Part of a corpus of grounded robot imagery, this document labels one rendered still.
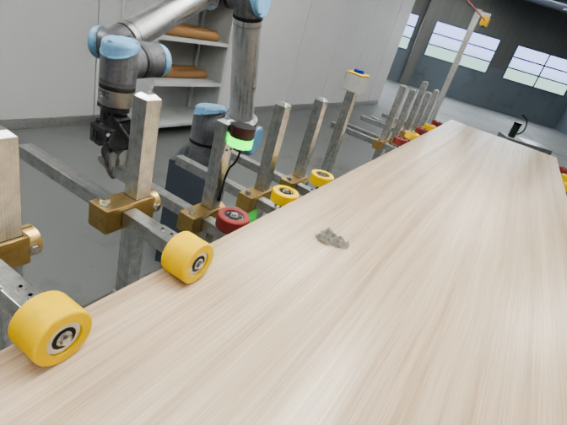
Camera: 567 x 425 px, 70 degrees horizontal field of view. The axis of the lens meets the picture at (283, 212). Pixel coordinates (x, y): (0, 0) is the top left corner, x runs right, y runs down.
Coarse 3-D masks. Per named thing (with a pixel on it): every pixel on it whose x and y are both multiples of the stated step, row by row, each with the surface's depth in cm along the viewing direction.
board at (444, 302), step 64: (448, 128) 291; (320, 192) 125; (384, 192) 140; (448, 192) 159; (512, 192) 183; (256, 256) 85; (320, 256) 92; (384, 256) 100; (448, 256) 109; (512, 256) 120; (128, 320) 62; (192, 320) 65; (256, 320) 69; (320, 320) 73; (384, 320) 78; (448, 320) 83; (512, 320) 90; (0, 384) 48; (64, 384) 50; (128, 384) 52; (192, 384) 55; (256, 384) 58; (320, 384) 60; (384, 384) 64; (448, 384) 67; (512, 384) 71
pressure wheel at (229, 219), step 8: (224, 208) 99; (232, 208) 100; (224, 216) 96; (232, 216) 97; (240, 216) 98; (248, 216) 99; (216, 224) 97; (224, 224) 94; (232, 224) 94; (240, 224) 95; (224, 232) 95
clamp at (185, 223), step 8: (200, 208) 103; (216, 208) 105; (184, 216) 99; (192, 216) 99; (200, 216) 100; (208, 216) 103; (216, 216) 106; (176, 224) 101; (184, 224) 100; (192, 224) 98; (200, 224) 101; (192, 232) 100
